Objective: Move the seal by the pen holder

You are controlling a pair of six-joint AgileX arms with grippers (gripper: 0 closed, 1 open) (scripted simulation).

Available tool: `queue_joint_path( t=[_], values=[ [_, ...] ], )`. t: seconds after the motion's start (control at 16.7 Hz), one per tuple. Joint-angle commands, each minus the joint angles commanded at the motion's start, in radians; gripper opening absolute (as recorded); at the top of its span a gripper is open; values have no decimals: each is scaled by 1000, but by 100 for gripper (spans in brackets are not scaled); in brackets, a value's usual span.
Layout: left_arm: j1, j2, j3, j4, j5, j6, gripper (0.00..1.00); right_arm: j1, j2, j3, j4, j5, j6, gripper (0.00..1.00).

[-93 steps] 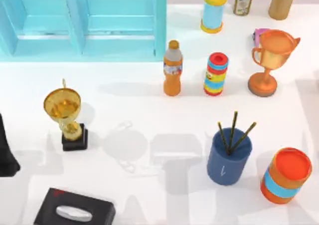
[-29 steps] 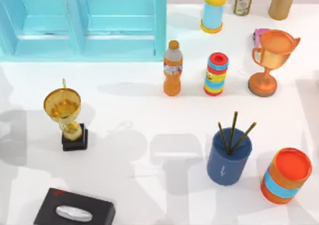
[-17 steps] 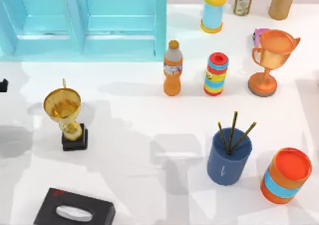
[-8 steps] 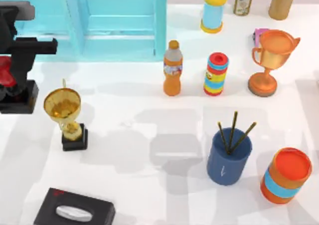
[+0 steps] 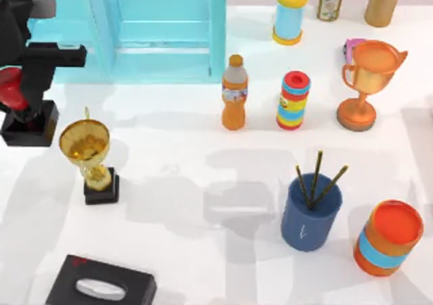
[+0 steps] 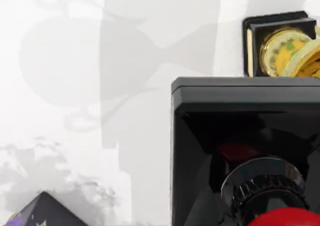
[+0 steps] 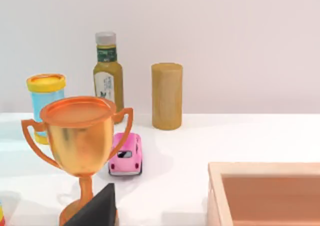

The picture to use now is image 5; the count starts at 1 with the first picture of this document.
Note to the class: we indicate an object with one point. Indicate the red trophy with black base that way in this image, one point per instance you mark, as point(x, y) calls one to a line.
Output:
point(32, 132)

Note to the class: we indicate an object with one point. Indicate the gold trophy with black base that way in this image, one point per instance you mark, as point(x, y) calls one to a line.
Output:
point(88, 149)

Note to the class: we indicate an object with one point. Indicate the light blue rack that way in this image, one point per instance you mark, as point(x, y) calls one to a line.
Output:
point(155, 31)

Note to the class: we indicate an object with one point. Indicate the orange juice bottle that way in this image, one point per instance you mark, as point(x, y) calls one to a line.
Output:
point(234, 98)

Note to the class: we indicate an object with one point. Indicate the black tissue box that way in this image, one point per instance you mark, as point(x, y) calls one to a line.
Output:
point(101, 284)

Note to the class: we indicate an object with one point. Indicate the yellow and light blue can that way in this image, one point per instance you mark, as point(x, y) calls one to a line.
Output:
point(290, 14)

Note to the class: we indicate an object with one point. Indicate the red yellow blue striped can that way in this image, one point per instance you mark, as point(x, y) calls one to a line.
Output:
point(292, 102)

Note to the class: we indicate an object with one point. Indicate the dark pencil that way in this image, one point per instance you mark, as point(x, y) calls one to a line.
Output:
point(333, 181)
point(316, 176)
point(302, 186)

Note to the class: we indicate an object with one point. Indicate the bottle with floral label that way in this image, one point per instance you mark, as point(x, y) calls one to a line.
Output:
point(331, 0)

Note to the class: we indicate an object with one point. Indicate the pink and purple object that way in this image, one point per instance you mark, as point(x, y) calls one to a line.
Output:
point(348, 48)

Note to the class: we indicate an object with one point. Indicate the dark blue pen cup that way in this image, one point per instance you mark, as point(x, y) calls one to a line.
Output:
point(309, 220)

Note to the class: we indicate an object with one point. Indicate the copper trophy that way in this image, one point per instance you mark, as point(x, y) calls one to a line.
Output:
point(367, 78)

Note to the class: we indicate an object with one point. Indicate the tan cylinder bottle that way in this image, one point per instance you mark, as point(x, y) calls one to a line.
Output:
point(382, 2)

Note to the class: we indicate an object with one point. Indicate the orange can with blue band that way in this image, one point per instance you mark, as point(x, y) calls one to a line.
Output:
point(387, 240)

